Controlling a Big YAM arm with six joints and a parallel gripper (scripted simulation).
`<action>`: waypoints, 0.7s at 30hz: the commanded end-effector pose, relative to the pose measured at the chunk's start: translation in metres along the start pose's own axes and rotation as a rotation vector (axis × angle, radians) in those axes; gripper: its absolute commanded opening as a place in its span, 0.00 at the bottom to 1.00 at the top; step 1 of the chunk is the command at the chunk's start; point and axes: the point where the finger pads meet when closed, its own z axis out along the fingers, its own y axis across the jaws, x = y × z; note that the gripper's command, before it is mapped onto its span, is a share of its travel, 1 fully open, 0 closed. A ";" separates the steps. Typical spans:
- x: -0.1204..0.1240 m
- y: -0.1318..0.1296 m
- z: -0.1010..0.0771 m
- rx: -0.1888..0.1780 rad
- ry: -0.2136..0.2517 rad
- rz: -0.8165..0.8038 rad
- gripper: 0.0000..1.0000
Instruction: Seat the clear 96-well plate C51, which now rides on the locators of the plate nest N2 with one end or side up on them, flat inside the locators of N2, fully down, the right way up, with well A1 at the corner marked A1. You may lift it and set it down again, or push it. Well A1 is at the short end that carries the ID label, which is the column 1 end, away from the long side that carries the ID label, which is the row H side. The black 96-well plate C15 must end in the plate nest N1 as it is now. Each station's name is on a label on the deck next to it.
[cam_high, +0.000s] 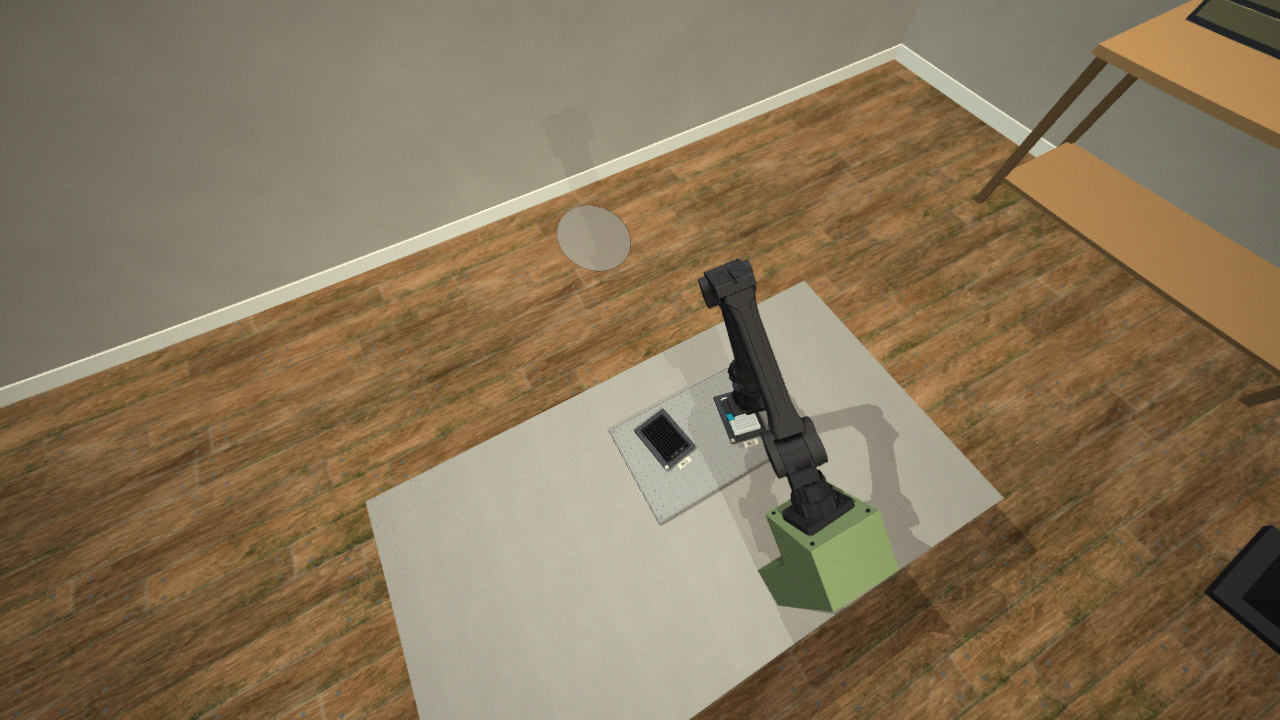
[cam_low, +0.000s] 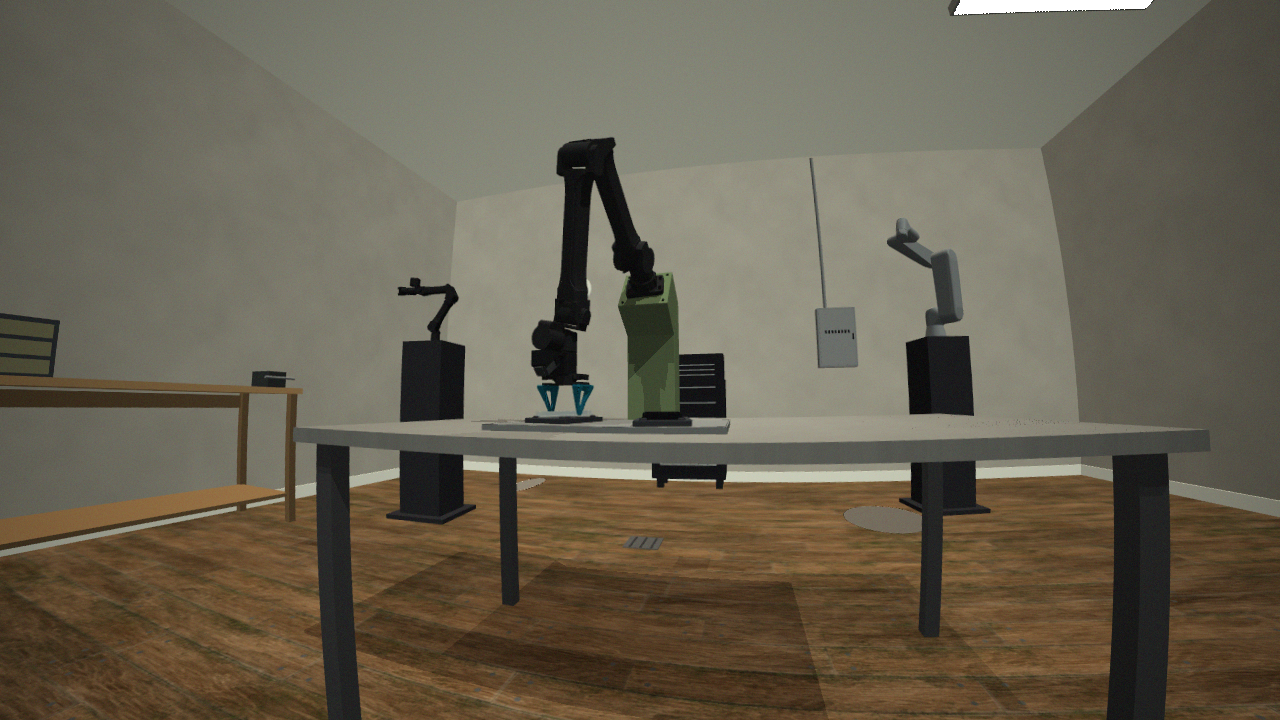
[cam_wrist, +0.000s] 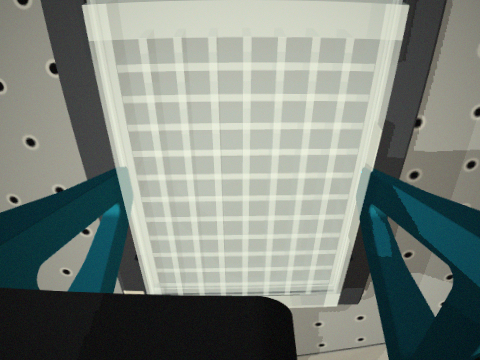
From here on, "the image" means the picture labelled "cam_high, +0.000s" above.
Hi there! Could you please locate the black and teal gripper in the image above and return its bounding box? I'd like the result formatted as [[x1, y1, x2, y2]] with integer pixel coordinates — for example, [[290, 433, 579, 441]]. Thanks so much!
[[721, 395, 765, 421]]

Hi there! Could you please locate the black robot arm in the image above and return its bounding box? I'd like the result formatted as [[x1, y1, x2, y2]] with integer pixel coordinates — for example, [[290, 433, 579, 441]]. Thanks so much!
[[698, 259, 854, 536]]

